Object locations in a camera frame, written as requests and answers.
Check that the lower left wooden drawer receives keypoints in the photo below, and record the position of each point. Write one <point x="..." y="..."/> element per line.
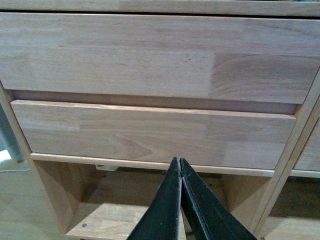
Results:
<point x="204" y="137"/>

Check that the left wooden shelf cabinet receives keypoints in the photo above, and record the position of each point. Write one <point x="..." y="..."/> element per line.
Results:
<point x="91" y="204"/>

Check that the wooden drawer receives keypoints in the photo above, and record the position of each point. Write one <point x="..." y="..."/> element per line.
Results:
<point x="199" y="57"/>
<point x="204" y="137"/>

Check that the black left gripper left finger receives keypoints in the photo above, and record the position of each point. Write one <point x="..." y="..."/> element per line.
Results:
<point x="161" y="221"/>

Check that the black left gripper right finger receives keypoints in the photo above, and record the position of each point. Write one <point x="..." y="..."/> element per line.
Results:
<point x="204" y="216"/>

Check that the grey metal post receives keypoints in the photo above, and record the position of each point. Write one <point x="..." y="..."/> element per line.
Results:
<point x="8" y="140"/>

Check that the upper left wooden drawer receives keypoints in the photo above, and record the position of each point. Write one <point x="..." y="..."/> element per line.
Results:
<point x="199" y="57"/>

